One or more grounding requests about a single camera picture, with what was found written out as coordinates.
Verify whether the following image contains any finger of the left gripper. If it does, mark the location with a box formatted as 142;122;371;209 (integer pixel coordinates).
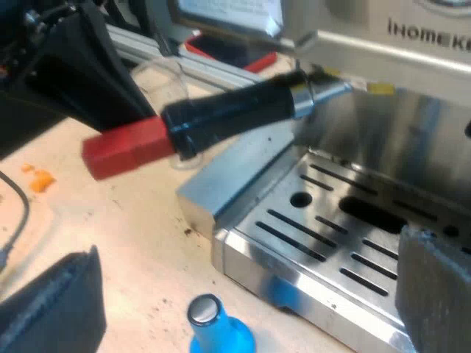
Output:
35;4;156;132

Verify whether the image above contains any filter holder with red-ended handle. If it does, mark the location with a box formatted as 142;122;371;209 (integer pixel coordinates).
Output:
81;68;355;182

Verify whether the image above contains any red-edged black flat device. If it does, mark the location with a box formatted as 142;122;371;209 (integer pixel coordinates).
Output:
183;32;277;74

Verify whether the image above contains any clear measuring glass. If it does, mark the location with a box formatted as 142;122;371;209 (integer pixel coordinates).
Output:
130;57;208;171

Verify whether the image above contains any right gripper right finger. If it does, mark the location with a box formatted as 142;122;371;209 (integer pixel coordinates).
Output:
394;224;471;353

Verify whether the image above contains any metal block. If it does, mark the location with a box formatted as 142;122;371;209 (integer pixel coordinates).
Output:
175;119;300;236

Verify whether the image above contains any bright blue tamper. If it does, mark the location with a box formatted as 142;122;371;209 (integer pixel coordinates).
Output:
187;293;258;353

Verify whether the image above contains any steel espresso machine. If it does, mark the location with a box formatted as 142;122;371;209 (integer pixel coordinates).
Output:
211;0;471;353

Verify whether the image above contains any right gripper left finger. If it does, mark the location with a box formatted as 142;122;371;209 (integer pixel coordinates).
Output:
0;244;108;353

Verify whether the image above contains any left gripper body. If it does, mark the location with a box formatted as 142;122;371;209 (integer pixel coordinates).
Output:
0;0;80;92

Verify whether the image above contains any aluminium rail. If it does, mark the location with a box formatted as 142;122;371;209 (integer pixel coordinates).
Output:
105;24;266;93

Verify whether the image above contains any grey cable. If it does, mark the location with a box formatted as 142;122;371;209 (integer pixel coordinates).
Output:
0;169;31;274

